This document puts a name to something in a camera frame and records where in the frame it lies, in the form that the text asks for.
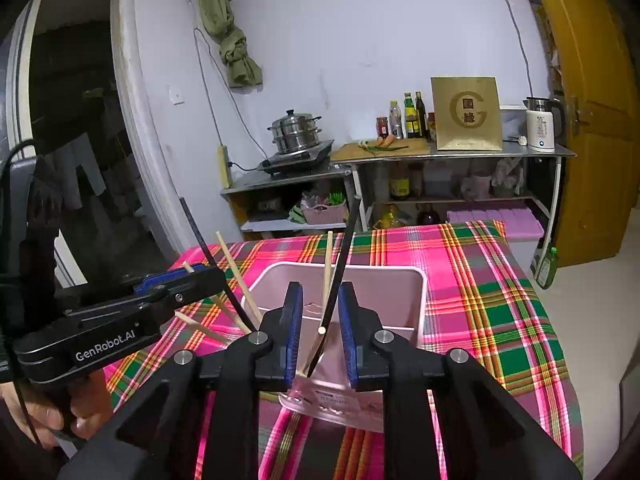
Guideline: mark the gold paper gift bag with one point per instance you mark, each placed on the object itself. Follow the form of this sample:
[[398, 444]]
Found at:
[[467, 114]]

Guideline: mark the black chopstick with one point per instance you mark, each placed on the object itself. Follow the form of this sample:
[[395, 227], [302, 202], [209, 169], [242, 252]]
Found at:
[[239, 311], [337, 275]]

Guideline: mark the clear plastic bottle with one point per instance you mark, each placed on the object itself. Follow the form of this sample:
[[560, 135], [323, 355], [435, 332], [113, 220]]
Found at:
[[395, 120]]

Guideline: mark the white wall switch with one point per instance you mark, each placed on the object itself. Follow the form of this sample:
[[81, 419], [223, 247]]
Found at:
[[175, 96]]

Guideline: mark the low metal stove cabinet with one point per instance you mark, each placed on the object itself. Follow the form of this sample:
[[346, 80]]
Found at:
[[260, 203]]

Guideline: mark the person left hand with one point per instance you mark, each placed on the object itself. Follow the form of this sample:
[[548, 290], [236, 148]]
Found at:
[[90, 405]]

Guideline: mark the dark soy sauce bottle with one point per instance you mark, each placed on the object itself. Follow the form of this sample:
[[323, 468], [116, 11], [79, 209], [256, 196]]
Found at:
[[420, 108]]

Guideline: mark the black induction cooker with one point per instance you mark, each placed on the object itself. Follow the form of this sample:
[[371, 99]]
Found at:
[[298, 162]]

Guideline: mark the red lidded jar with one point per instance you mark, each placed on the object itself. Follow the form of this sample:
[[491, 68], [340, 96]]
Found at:
[[382, 127]]

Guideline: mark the light wooden chopstick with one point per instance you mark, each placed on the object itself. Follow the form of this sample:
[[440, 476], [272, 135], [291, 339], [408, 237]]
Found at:
[[220, 304], [314, 355], [201, 328], [327, 270], [255, 314]]

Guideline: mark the green bottle on floor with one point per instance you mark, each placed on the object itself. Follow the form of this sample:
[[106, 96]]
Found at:
[[547, 268]]

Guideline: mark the pink plaid tablecloth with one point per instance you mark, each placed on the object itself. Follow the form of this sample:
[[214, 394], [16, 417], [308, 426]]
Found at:
[[477, 298]]

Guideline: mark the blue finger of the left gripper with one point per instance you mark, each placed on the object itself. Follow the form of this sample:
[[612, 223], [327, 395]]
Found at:
[[191, 288], [151, 281]]

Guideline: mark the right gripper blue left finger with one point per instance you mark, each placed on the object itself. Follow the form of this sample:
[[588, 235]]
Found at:
[[276, 370]]

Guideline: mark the metal kitchen shelf rack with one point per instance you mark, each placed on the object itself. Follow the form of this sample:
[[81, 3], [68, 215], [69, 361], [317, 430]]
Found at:
[[448, 170]]

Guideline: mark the wooden cutting board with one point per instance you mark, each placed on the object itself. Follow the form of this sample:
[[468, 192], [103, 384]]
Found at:
[[365, 150]]

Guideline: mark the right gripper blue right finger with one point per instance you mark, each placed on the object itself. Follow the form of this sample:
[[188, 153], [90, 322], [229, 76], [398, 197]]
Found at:
[[366, 369]]

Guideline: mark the small pink basket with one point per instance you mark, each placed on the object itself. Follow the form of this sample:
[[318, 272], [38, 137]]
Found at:
[[332, 209]]

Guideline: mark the yellow wooden door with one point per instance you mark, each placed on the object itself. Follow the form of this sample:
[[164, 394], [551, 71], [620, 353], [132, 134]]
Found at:
[[601, 183]]

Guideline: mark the orange carrot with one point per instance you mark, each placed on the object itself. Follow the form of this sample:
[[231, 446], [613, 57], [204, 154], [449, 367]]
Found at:
[[385, 141]]

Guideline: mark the green oil bottle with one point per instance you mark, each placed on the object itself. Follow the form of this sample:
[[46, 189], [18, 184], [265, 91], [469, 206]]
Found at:
[[412, 124]]

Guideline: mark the yellow oil jug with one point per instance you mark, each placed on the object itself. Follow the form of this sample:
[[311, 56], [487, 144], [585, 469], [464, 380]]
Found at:
[[392, 217]]

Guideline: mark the olive green knotted curtain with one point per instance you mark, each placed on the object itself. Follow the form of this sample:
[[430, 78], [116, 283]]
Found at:
[[218, 20]]

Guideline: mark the white electric kettle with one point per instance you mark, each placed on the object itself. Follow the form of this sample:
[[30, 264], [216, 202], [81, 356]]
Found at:
[[540, 122]]

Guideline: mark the yellow power strip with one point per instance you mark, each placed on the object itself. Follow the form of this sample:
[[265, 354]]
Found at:
[[224, 166]]

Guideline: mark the stainless steel steamer pot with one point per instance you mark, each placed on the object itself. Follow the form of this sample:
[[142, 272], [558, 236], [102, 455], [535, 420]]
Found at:
[[295, 132]]

